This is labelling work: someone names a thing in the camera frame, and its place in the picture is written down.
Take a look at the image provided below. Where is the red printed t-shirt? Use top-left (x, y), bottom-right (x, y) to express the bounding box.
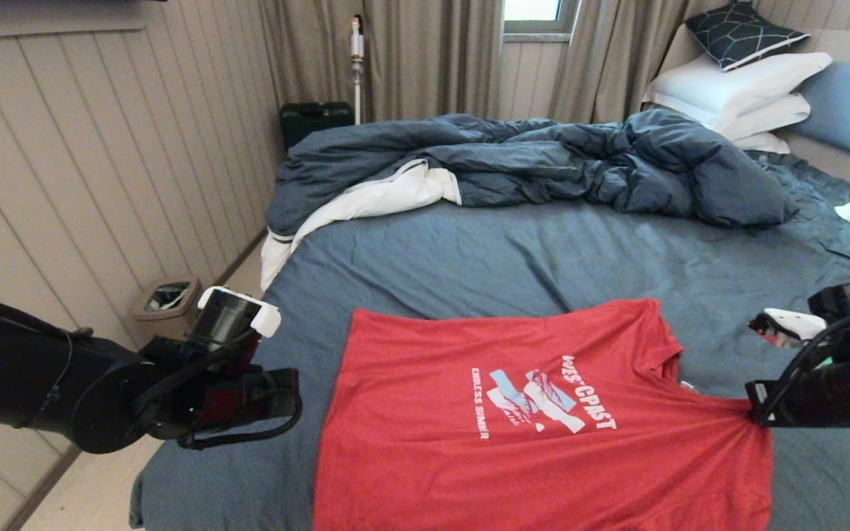
top-left (313, 297), bottom-right (775, 531)

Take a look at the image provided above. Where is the brown square trash bin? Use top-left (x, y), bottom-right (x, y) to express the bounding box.
top-left (132, 277), bottom-right (203, 341)

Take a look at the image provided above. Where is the flat white pillow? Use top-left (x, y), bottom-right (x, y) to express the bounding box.
top-left (731, 132), bottom-right (792, 155)

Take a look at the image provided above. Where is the medium white pillow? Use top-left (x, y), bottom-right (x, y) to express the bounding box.
top-left (713, 93), bottom-right (812, 142)

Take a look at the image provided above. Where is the black hard-shell suitcase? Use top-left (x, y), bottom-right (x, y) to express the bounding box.
top-left (280, 102), bottom-right (355, 152)

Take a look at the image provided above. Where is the blue-grey bed sheet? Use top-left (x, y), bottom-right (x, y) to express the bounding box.
top-left (130, 151), bottom-right (850, 531)

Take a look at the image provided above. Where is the large white pillow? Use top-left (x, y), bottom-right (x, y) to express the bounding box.
top-left (643, 52), bottom-right (833, 131)

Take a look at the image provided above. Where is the dark blue crumpled duvet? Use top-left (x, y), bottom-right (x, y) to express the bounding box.
top-left (260, 108), bottom-right (800, 291)

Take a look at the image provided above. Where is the dark geometric patterned cushion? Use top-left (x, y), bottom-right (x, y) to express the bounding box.
top-left (683, 2), bottom-right (812, 72)

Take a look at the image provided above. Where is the white stick vacuum cleaner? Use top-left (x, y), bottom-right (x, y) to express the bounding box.
top-left (350, 14), bottom-right (365, 125)

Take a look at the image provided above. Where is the wide beige curtain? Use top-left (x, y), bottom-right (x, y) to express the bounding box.
top-left (259, 0), bottom-right (503, 122)

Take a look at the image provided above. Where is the narrow beige curtain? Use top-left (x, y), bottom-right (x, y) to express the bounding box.
top-left (547, 0), bottom-right (758, 125)

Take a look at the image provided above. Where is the grey framed window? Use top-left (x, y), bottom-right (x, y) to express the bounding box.
top-left (502, 0), bottom-right (579, 35)

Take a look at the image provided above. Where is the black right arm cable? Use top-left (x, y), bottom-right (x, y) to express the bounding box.
top-left (757, 306), bottom-right (850, 436)

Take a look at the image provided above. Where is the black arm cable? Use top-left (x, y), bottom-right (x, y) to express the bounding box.
top-left (757, 306), bottom-right (850, 436)
top-left (0, 294), bottom-right (303, 451)

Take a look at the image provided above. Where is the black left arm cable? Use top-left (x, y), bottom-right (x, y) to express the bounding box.
top-left (0, 294), bottom-right (303, 451)

